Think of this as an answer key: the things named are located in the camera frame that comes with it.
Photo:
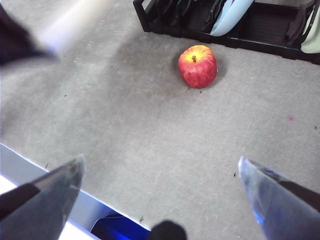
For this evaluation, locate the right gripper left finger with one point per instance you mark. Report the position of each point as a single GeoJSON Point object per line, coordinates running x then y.
{"type": "Point", "coordinates": [42, 205]}

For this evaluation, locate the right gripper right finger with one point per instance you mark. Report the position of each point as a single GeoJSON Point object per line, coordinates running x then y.
{"type": "Point", "coordinates": [282, 207]}

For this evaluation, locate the red apple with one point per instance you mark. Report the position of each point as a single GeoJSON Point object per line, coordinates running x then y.
{"type": "Point", "coordinates": [197, 67]}

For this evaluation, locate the green plate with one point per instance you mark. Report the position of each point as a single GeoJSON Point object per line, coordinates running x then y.
{"type": "Point", "coordinates": [312, 37]}

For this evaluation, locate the black plate rack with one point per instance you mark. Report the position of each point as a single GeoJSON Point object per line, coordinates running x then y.
{"type": "Point", "coordinates": [262, 22]}

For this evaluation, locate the blue plate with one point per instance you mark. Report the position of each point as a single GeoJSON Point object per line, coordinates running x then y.
{"type": "Point", "coordinates": [230, 17]}

